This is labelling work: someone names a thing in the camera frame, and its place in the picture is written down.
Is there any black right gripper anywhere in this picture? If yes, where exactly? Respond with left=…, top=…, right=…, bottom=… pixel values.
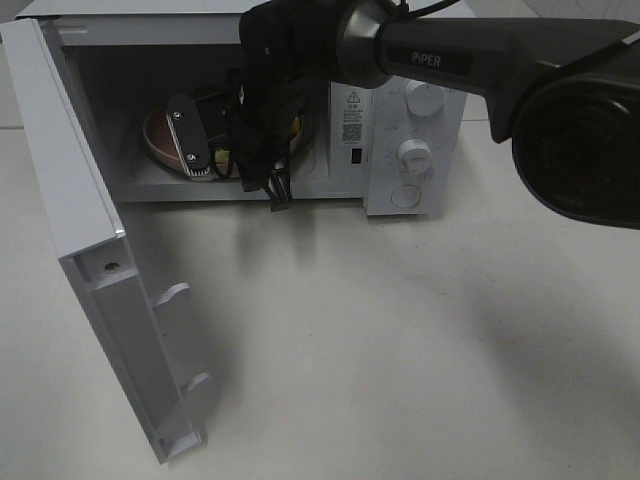
left=166, top=1, right=350, bottom=193

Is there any white upper power knob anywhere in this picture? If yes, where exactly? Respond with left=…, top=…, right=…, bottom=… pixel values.
left=405, top=80, right=445, bottom=117

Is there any white lower timer knob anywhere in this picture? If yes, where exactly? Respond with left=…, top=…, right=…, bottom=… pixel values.
left=397, top=139, right=433, bottom=176

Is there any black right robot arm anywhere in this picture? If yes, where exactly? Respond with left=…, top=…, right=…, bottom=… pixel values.
left=166, top=1, right=639, bottom=229

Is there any pink round plate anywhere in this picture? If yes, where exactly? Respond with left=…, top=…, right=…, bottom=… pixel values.
left=141, top=102, right=306, bottom=182

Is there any round white door button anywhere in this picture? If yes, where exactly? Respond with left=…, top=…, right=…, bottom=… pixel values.
left=391, top=185, right=421, bottom=209

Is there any toast sandwich with lettuce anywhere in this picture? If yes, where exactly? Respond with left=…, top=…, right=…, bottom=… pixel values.
left=214, top=116, right=304, bottom=167

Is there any white microwave oven body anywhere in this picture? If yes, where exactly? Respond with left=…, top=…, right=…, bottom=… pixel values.
left=1, top=1, right=466, bottom=224

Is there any white microwave door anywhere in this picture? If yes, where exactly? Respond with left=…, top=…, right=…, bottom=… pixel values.
left=1, top=18, right=209, bottom=463

